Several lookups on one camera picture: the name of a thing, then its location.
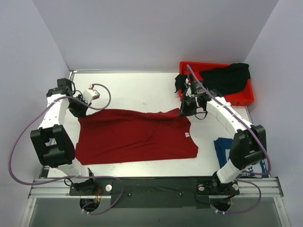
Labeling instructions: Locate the red t shirt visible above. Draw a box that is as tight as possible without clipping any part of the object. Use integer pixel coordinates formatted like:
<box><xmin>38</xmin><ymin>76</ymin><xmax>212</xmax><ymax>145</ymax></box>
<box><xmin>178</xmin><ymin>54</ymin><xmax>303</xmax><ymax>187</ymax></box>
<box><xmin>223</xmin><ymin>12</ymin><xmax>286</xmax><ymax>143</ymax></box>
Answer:
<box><xmin>75</xmin><ymin>108</ymin><xmax>198</xmax><ymax>165</ymax></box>

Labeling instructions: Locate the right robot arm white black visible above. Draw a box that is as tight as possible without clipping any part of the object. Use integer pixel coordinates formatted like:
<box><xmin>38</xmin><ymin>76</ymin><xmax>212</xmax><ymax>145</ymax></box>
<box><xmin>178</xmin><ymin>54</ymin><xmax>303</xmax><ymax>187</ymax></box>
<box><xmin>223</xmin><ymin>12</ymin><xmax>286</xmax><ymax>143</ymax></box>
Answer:
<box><xmin>178</xmin><ymin>79</ymin><xmax>267</xmax><ymax>195</ymax></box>

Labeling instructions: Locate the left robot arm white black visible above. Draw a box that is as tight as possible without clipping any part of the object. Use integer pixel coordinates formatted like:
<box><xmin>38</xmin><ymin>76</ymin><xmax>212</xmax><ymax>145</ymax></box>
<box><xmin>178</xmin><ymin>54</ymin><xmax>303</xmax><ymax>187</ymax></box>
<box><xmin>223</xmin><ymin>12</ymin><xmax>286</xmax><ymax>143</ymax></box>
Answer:
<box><xmin>30</xmin><ymin>79</ymin><xmax>100</xmax><ymax>195</ymax></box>

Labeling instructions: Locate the black t shirt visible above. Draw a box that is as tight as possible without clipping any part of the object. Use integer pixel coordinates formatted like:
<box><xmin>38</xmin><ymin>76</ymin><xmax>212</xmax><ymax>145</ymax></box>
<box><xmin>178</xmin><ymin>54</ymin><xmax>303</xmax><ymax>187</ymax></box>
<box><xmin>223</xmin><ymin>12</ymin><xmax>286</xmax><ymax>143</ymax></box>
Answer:
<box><xmin>175</xmin><ymin>62</ymin><xmax>250</xmax><ymax>95</ymax></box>

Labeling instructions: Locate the red plastic bin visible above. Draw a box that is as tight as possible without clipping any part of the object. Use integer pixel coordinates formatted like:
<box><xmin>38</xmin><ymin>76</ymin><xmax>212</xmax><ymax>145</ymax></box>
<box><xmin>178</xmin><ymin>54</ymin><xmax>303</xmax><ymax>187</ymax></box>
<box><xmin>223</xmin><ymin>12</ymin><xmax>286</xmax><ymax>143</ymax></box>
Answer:
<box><xmin>178</xmin><ymin>61</ymin><xmax>254</xmax><ymax>106</ymax></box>

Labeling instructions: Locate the blue folded t shirt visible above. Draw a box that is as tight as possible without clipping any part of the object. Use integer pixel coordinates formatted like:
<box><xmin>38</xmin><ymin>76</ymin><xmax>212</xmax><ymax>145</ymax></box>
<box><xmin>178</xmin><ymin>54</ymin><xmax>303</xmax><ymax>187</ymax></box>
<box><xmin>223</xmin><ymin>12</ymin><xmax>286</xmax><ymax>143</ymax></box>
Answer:
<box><xmin>214</xmin><ymin>138</ymin><xmax>268</xmax><ymax>178</ymax></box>

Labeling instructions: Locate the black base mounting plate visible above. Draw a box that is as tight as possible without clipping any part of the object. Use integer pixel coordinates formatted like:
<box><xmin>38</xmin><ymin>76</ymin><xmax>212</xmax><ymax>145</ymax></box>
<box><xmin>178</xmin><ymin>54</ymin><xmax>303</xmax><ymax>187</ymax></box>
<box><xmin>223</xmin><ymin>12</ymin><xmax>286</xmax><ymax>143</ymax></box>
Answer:
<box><xmin>69</xmin><ymin>176</ymin><xmax>240</xmax><ymax>209</ymax></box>

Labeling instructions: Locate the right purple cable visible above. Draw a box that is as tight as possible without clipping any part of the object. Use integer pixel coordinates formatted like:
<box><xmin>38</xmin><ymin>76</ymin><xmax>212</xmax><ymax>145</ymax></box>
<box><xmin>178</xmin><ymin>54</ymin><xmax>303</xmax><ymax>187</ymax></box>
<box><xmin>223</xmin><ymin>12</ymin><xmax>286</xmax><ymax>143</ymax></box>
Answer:
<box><xmin>186</xmin><ymin>65</ymin><xmax>272</xmax><ymax>215</ymax></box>

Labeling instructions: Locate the purple cable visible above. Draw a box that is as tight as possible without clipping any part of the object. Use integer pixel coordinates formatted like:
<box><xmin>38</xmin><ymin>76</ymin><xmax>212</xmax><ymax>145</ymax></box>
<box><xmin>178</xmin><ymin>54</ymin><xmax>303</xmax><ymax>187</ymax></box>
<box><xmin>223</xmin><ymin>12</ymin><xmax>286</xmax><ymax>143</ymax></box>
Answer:
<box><xmin>186</xmin><ymin>65</ymin><xmax>272</xmax><ymax>215</ymax></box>
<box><xmin>8</xmin><ymin>82</ymin><xmax>125</xmax><ymax>215</ymax></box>

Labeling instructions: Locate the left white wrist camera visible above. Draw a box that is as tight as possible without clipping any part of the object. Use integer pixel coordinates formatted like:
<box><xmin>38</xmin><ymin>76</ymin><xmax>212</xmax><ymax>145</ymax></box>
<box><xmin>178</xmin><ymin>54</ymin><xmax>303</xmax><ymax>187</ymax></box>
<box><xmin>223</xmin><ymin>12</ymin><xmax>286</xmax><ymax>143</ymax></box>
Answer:
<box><xmin>82</xmin><ymin>84</ymin><xmax>100</xmax><ymax>104</ymax></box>

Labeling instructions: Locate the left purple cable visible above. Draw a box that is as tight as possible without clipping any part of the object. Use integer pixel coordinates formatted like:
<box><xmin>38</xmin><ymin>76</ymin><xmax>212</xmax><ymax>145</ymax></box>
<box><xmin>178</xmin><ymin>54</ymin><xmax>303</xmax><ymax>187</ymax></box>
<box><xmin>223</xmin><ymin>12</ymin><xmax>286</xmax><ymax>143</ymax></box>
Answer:
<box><xmin>8</xmin><ymin>82</ymin><xmax>125</xmax><ymax>215</ymax></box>

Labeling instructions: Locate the aluminium frame rail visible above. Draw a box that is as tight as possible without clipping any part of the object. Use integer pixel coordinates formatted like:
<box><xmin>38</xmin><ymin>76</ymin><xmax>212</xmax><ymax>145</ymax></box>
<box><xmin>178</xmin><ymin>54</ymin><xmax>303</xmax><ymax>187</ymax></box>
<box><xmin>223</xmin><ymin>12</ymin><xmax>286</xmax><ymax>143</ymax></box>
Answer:
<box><xmin>28</xmin><ymin>70</ymin><xmax>284</xmax><ymax>199</ymax></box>

